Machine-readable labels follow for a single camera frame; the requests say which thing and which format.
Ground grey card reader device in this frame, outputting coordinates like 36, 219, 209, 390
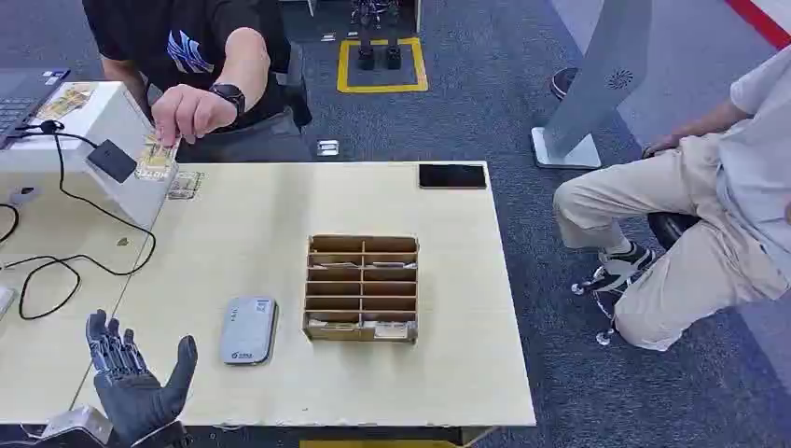
219, 296, 280, 367

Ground dark laptop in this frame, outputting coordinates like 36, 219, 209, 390
0, 67, 72, 150

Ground small grey desk gadget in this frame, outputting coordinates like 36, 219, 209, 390
7, 184, 43, 209

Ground grey floor stand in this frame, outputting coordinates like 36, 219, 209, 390
530, 0, 655, 171

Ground black wheeled chair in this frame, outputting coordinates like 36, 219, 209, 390
571, 211, 702, 347

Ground black cable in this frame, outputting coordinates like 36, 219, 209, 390
0, 119, 158, 321

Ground yellow printed card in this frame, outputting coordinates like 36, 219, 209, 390
133, 132, 182, 182

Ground wooden slotted card box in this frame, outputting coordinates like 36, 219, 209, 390
301, 233, 421, 345

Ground black power adapter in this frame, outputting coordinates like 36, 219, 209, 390
85, 138, 138, 185

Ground black wristwatch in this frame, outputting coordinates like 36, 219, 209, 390
207, 82, 248, 117

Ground black robot legs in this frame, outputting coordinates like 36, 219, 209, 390
349, 0, 404, 72

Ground person in pale clothes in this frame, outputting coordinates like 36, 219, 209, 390
552, 44, 791, 354

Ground person's hand with watch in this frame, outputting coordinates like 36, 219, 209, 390
150, 83, 240, 148

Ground yellow floor tape square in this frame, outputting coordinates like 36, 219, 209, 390
336, 35, 430, 95

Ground white cardboard box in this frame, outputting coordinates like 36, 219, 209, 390
0, 80, 181, 231

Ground pale printed card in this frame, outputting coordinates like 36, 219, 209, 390
167, 170, 204, 202

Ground round black floor base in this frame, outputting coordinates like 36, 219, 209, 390
548, 65, 580, 103

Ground black smartphone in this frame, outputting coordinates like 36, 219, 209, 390
418, 162, 489, 191

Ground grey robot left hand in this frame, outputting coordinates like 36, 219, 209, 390
85, 309, 200, 447

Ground person in black shirt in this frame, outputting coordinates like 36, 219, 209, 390
81, 0, 314, 164

